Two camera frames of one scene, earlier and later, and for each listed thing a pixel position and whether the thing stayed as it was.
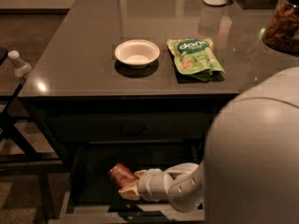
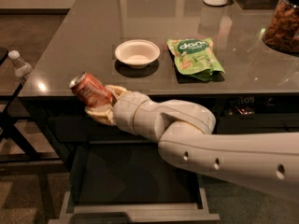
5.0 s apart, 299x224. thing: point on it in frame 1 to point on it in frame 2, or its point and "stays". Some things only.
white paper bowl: (136, 53) stays
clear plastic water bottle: (21, 68) stays
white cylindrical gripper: (145, 181) to (124, 110)
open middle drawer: (92, 197) stays
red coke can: (123, 175) to (91, 91)
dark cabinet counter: (128, 88) stays
